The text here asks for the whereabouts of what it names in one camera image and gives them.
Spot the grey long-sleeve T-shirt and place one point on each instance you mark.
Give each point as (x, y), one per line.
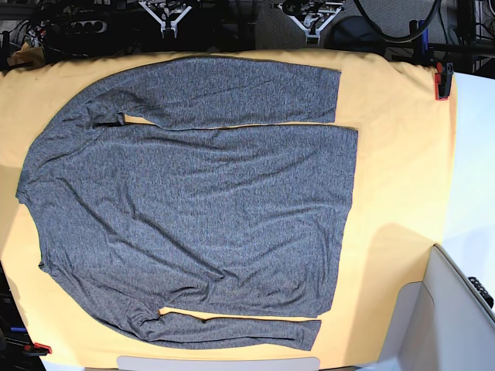
(198, 203)

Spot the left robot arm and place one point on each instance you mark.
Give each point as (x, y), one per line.
(312, 17)

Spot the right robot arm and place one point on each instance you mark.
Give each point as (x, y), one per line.
(168, 14)

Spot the yellow table cloth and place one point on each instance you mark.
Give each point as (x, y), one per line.
(401, 191)

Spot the black round stand base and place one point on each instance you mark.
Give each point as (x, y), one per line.
(354, 34)

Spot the grey tray at bottom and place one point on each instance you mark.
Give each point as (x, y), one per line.
(143, 364)

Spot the red clamp at right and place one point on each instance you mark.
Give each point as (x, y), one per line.
(443, 80)

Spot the red clamp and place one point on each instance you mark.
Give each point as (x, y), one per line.
(36, 349)
(443, 80)

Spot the white power strip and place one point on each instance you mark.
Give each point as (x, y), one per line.
(84, 27)

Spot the white box bin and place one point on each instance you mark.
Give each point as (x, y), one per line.
(439, 323)

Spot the black remote control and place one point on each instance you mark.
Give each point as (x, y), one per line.
(482, 291)

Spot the red clamp at left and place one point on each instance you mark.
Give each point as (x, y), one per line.
(36, 349)

